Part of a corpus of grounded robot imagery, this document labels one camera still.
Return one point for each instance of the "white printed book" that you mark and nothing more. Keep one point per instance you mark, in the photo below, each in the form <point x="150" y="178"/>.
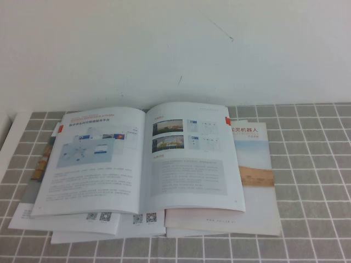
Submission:
<point x="109" y="170"/>

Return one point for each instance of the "brochure with red Chinese title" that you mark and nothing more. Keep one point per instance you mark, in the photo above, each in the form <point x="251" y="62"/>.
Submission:
<point x="257" y="197"/>

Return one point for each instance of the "white brochure with QR codes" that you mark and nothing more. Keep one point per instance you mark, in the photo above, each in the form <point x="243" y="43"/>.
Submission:
<point x="68" y="224"/>
<point x="137" y="230"/>

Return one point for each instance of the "grey checked tablecloth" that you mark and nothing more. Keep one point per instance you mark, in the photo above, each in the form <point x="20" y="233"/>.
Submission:
<point x="301" y="191"/>

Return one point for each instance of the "brochure with yellow boxes photo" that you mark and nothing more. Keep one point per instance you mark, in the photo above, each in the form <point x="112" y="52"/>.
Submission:
<point x="39" y="164"/>

